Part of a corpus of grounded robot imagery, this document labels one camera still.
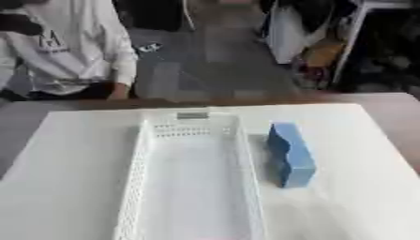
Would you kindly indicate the blue wavy-sided box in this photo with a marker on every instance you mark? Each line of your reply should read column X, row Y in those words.
column 295, row 156

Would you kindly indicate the white perforated plastic basket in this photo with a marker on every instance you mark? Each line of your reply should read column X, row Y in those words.
column 191, row 175

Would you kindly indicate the yellow-brown bag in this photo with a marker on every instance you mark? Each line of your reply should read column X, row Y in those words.
column 324, row 51

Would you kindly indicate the person's hand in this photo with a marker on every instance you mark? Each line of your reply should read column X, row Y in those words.
column 118, row 92

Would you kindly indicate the person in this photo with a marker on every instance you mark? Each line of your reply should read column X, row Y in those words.
column 65, row 47

